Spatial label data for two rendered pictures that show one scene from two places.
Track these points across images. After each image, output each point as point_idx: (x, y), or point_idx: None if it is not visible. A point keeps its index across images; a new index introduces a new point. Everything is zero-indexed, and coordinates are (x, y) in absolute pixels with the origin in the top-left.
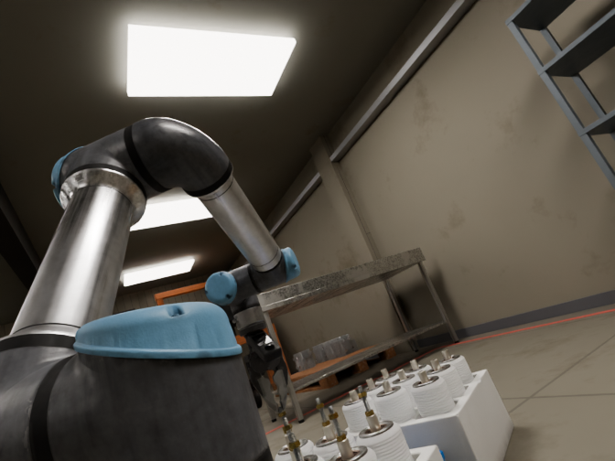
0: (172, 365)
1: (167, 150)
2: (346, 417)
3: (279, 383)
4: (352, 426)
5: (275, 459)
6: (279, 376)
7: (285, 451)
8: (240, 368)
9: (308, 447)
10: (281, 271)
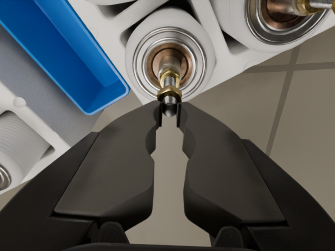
0: None
1: None
2: (28, 160)
3: (132, 146)
4: (32, 141)
5: (213, 65)
6: (107, 174)
7: (193, 51)
8: None
9: (144, 22)
10: None
